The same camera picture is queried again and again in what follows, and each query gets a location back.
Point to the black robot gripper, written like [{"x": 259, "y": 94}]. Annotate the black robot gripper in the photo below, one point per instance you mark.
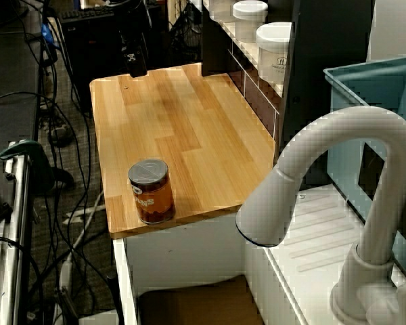
[{"x": 133, "y": 28}]

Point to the orange beans can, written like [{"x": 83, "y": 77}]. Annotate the orange beans can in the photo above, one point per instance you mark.
[{"x": 152, "y": 196}]

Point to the white toy kitchen sink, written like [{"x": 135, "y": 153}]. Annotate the white toy kitchen sink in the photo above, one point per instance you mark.
[{"x": 311, "y": 230}]

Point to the black equipment box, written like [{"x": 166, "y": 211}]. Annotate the black equipment box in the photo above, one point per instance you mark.
[{"x": 91, "y": 61}]

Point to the black computer keyboard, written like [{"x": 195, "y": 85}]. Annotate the black computer keyboard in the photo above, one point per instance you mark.
[{"x": 88, "y": 15}]

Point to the black upright panel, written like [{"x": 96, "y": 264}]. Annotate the black upright panel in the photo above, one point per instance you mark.
[
  {"x": 328, "y": 50},
  {"x": 213, "y": 44}
]

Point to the wooden kitchen countertop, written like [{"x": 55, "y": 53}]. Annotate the wooden kitchen countertop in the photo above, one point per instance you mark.
[{"x": 182, "y": 135}]

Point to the blue plastic object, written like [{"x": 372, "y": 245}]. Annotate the blue plastic object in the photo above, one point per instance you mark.
[{"x": 46, "y": 32}]

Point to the white lidded plastic jar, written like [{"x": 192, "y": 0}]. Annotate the white lidded plastic jar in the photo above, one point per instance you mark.
[
  {"x": 274, "y": 54},
  {"x": 221, "y": 8},
  {"x": 249, "y": 18}
]

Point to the white shelf ledge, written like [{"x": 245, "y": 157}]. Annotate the white shelf ledge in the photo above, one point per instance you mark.
[{"x": 247, "y": 50}]

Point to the dark tiled backsplash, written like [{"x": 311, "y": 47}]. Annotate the dark tiled backsplash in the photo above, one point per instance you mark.
[{"x": 257, "y": 98}]

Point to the black desk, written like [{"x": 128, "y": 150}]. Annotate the black desk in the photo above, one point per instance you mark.
[{"x": 10, "y": 78}]

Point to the green metal clamp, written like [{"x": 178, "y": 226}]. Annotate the green metal clamp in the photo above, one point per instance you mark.
[{"x": 27, "y": 147}]

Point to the curved kitchen faucet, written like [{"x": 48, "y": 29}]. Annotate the curved kitchen faucet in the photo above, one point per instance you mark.
[{"x": 358, "y": 128}]

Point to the teal plastic bin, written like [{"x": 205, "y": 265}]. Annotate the teal plastic bin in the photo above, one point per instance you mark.
[{"x": 368, "y": 91}]

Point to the brown cardboard sheet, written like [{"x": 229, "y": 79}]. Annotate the brown cardboard sheet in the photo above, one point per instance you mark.
[{"x": 203, "y": 301}]

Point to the aluminium frame rail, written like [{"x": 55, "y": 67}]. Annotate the aluminium frame rail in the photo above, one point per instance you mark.
[{"x": 15, "y": 210}]

